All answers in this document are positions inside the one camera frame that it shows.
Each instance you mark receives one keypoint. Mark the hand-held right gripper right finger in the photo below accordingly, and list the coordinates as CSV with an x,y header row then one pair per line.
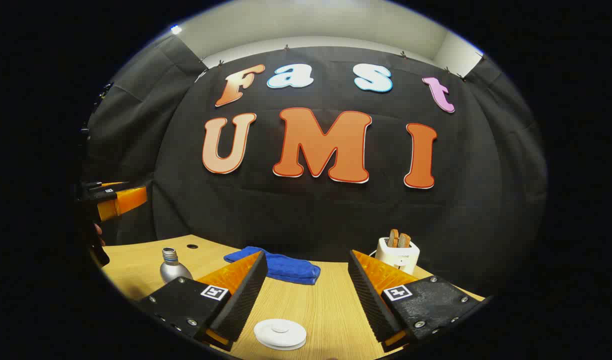
x,y
368,300

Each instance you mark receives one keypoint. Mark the black backdrop cloth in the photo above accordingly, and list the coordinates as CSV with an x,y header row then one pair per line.
x,y
311,215

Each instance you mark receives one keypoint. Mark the silver water bottle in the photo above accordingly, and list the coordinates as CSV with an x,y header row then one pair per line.
x,y
173,271

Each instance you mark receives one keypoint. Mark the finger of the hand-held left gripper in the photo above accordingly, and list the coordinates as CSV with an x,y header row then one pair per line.
x,y
93,186
106,194

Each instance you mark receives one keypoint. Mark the ceiling light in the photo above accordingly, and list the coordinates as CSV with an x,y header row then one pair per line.
x,y
176,29

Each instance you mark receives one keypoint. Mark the blue folded towel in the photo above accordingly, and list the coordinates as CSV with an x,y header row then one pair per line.
x,y
281,266

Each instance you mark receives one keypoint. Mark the white toaster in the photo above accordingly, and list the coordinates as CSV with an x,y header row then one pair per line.
x,y
398,257

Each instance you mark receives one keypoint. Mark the brown toast slice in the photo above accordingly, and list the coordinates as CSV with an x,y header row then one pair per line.
x,y
404,241
393,238

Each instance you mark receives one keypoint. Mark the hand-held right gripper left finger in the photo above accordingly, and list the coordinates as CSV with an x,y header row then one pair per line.
x,y
246,295

